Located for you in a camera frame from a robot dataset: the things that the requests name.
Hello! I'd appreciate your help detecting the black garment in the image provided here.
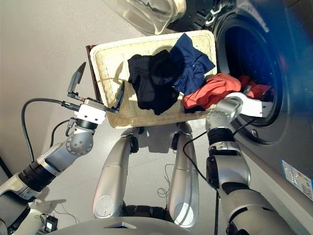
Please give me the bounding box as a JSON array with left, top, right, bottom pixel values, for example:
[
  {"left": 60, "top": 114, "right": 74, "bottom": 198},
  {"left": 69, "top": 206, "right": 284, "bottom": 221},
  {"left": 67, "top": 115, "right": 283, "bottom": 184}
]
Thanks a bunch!
[{"left": 127, "top": 49, "right": 185, "bottom": 116}]

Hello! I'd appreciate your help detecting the navy blue garment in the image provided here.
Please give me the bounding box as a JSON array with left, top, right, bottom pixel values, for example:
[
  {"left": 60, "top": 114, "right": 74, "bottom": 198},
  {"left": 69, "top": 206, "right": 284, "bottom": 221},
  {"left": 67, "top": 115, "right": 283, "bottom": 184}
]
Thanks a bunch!
[{"left": 169, "top": 33, "right": 216, "bottom": 96}]

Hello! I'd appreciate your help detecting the orange red garment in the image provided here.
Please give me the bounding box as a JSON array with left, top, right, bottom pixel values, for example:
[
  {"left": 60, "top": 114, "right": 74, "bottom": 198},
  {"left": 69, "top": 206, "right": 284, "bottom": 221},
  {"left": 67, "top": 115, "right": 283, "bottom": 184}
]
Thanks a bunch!
[{"left": 182, "top": 72, "right": 273, "bottom": 110}]

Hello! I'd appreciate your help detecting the pale woven laundry basket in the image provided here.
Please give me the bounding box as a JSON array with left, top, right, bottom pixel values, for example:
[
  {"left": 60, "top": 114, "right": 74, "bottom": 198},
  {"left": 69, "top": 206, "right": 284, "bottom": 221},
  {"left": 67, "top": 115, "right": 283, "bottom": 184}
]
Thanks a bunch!
[{"left": 89, "top": 30, "right": 218, "bottom": 129}]

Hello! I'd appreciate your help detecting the round glass washing machine door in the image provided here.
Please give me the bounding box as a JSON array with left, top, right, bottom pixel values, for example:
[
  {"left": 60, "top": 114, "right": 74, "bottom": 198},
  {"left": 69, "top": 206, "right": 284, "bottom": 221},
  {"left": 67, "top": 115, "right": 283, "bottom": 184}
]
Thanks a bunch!
[{"left": 102, "top": 0, "right": 213, "bottom": 35}]

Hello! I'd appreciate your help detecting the grey washing machine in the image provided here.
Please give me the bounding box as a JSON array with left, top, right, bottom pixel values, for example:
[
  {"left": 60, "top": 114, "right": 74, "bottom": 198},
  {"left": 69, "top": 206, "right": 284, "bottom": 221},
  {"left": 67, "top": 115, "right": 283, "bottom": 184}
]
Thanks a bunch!
[{"left": 168, "top": 0, "right": 313, "bottom": 235}]

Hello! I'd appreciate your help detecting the dark brown cart panel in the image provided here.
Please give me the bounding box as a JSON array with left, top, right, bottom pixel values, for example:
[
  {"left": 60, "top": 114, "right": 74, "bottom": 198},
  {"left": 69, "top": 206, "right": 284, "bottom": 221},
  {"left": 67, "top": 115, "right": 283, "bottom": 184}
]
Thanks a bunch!
[{"left": 86, "top": 44, "right": 103, "bottom": 103}]

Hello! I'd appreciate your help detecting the black caster wheel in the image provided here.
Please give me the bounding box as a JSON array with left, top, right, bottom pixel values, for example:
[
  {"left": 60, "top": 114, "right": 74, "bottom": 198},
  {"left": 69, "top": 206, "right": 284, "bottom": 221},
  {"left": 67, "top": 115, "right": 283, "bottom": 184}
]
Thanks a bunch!
[
  {"left": 171, "top": 132, "right": 180, "bottom": 151},
  {"left": 129, "top": 136, "right": 139, "bottom": 154}
]

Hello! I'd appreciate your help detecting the silver robot leg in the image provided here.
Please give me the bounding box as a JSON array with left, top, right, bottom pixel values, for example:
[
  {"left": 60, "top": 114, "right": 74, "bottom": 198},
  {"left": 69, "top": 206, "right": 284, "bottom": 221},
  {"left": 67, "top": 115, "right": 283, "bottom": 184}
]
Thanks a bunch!
[
  {"left": 167, "top": 122, "right": 200, "bottom": 230},
  {"left": 92, "top": 128, "right": 134, "bottom": 220}
]

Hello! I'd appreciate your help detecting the black floor charger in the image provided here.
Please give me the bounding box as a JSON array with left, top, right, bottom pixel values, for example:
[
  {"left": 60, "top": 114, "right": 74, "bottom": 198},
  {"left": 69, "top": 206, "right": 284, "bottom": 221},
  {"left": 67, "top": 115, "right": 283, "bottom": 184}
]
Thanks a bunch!
[{"left": 40, "top": 214, "right": 58, "bottom": 233}]

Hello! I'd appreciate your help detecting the grey robot torso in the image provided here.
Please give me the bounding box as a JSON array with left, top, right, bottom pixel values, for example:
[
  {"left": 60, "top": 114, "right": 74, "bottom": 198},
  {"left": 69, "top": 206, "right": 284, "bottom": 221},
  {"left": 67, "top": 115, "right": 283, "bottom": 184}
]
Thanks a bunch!
[{"left": 48, "top": 204, "right": 233, "bottom": 235}]

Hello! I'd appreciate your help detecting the blue white energy label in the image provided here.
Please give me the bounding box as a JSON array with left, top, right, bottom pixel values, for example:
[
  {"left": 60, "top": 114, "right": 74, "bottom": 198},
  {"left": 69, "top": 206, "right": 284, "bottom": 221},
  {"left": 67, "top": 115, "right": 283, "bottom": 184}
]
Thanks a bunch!
[{"left": 280, "top": 159, "right": 313, "bottom": 196}]

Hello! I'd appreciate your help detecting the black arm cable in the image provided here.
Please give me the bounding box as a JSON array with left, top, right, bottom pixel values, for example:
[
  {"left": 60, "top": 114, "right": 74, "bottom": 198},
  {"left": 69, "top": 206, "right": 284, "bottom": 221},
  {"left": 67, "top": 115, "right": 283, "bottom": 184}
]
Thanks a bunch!
[
  {"left": 21, "top": 97, "right": 81, "bottom": 164},
  {"left": 182, "top": 117, "right": 256, "bottom": 235}
]

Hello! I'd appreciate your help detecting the thin floor cable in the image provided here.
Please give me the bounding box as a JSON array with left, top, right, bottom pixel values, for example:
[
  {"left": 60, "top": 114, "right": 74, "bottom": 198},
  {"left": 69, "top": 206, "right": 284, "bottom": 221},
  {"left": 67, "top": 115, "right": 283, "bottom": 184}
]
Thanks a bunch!
[{"left": 156, "top": 164, "right": 177, "bottom": 204}]

